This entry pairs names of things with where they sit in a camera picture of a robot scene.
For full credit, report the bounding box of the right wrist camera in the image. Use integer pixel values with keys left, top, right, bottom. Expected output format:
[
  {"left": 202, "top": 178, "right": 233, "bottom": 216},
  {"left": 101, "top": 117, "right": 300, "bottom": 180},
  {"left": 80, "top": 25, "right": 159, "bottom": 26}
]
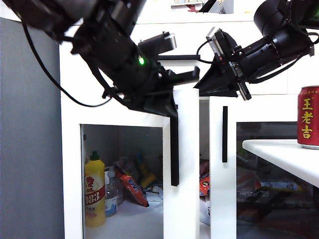
[{"left": 206, "top": 26, "right": 239, "bottom": 62}]

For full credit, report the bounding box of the orange snack bag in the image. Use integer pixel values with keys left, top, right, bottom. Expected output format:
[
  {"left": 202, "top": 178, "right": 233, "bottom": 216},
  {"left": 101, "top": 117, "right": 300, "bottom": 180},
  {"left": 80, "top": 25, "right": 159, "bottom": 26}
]
[{"left": 114, "top": 167, "right": 150, "bottom": 208}]

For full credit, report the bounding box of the white table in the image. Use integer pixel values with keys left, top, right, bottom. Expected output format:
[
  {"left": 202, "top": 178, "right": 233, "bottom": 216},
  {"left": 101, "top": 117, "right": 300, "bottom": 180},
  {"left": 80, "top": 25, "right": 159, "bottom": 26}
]
[{"left": 242, "top": 139, "right": 319, "bottom": 189}]

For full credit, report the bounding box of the white paper note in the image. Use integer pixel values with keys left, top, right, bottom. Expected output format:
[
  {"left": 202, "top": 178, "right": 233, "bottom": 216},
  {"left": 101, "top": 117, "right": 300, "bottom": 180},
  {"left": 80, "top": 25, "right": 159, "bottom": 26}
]
[{"left": 0, "top": 2, "right": 22, "bottom": 22}]

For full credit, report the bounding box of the white glass-panel cabinet door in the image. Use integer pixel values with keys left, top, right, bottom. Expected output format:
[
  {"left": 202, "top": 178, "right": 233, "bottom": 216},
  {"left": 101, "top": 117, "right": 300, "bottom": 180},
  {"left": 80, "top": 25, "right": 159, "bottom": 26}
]
[
  {"left": 209, "top": 96, "right": 319, "bottom": 239},
  {"left": 60, "top": 86, "right": 200, "bottom": 239}
]

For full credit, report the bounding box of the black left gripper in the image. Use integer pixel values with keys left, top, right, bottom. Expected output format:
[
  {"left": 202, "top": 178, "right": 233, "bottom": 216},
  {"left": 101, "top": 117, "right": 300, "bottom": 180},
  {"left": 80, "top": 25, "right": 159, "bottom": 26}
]
[{"left": 99, "top": 37, "right": 200, "bottom": 118}]

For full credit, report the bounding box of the black tool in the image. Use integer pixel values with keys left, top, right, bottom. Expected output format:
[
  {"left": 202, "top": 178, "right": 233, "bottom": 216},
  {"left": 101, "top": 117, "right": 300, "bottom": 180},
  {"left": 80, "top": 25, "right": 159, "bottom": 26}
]
[{"left": 199, "top": 0, "right": 217, "bottom": 13}]

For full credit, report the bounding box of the white teal paper food box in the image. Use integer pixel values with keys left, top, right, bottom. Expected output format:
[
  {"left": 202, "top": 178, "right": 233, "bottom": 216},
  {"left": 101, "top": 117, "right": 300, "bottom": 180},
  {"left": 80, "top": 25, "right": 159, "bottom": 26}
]
[{"left": 171, "top": 0, "right": 204, "bottom": 6}]

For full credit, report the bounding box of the crumpled white plastic bag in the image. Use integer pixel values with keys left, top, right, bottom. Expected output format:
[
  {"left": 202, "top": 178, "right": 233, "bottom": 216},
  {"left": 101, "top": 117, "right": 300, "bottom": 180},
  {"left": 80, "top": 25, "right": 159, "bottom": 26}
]
[{"left": 199, "top": 199, "right": 211, "bottom": 226}]

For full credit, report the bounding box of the yellow blue cleaning brush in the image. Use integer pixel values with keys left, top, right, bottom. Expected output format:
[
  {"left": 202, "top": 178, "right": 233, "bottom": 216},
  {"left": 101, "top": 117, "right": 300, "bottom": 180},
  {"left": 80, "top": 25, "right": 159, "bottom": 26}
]
[{"left": 136, "top": 151, "right": 157, "bottom": 189}]

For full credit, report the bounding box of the blue yellow snack packet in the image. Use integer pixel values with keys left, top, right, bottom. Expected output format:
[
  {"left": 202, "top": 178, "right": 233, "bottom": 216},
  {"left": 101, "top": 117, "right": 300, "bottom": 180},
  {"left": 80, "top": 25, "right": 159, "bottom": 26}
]
[{"left": 260, "top": 181, "right": 304, "bottom": 194}]

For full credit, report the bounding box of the grey door panel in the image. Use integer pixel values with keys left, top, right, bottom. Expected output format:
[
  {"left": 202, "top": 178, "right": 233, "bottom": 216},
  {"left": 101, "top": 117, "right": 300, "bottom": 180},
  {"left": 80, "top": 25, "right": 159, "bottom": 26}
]
[{"left": 0, "top": 17, "right": 66, "bottom": 239}]

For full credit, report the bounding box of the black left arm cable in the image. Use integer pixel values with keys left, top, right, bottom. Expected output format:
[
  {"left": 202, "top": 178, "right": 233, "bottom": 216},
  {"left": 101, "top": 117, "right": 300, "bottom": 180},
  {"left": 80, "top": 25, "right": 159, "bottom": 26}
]
[{"left": 21, "top": 22, "right": 113, "bottom": 108}]

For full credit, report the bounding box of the yellow detergent bottle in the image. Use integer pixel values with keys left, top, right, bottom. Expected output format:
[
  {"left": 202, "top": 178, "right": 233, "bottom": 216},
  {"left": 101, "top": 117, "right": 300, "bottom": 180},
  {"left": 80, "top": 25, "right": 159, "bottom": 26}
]
[{"left": 84, "top": 150, "right": 107, "bottom": 228}]

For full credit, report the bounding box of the white crumpled wrapper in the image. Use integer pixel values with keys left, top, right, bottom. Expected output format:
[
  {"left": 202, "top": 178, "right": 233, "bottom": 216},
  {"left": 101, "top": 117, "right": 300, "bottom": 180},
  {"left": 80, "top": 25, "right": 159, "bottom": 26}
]
[{"left": 147, "top": 184, "right": 164, "bottom": 207}]

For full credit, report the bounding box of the black bar door handle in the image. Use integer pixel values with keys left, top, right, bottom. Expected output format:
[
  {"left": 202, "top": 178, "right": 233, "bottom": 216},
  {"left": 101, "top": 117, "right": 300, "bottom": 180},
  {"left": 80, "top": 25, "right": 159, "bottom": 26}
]
[
  {"left": 222, "top": 106, "right": 228, "bottom": 163},
  {"left": 170, "top": 104, "right": 180, "bottom": 187}
]

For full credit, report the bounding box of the red herbal tea can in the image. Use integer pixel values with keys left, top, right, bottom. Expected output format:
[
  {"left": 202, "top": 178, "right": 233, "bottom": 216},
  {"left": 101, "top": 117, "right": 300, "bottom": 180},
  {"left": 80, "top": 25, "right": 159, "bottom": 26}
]
[{"left": 297, "top": 86, "right": 319, "bottom": 150}]

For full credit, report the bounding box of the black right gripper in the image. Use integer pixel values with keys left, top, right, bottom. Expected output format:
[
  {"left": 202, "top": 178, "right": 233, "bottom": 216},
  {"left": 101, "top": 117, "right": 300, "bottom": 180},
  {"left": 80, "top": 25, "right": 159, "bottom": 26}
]
[{"left": 193, "top": 37, "right": 282, "bottom": 101}]

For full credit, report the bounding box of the clear water bottle blue label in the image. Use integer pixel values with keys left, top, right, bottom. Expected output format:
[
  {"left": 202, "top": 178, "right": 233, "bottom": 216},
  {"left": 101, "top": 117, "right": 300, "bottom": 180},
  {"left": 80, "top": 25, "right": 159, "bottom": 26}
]
[{"left": 104, "top": 166, "right": 119, "bottom": 218}]

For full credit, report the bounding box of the white cabinet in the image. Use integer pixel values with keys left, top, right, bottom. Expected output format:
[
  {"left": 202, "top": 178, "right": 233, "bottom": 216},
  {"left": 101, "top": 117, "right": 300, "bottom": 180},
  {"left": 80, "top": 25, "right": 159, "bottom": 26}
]
[{"left": 58, "top": 12, "right": 319, "bottom": 239}]

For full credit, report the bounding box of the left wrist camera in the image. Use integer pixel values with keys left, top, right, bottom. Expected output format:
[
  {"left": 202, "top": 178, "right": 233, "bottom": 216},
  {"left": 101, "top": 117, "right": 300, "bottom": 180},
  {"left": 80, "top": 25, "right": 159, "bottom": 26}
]
[{"left": 138, "top": 31, "right": 177, "bottom": 60}]

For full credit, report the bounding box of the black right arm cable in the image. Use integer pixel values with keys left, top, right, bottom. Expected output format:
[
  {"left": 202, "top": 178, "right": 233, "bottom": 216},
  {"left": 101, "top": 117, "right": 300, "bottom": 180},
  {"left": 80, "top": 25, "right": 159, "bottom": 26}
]
[{"left": 196, "top": 39, "right": 216, "bottom": 65}]

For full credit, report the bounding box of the black bar drawer handle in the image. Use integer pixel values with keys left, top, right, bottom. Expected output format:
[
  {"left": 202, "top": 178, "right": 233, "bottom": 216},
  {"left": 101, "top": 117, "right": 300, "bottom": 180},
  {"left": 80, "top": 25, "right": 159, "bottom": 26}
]
[{"left": 157, "top": 55, "right": 201, "bottom": 61}]

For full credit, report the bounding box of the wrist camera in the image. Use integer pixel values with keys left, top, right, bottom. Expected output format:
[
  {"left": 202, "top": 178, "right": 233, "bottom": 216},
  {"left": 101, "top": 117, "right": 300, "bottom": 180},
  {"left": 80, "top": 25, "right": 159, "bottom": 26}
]
[
  {"left": 138, "top": 31, "right": 177, "bottom": 60},
  {"left": 206, "top": 26, "right": 239, "bottom": 62}
]

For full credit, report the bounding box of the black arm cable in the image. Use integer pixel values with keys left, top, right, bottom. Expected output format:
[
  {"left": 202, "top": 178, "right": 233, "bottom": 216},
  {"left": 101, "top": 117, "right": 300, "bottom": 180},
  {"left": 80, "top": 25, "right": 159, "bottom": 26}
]
[
  {"left": 21, "top": 22, "right": 113, "bottom": 108},
  {"left": 196, "top": 39, "right": 216, "bottom": 65}
]

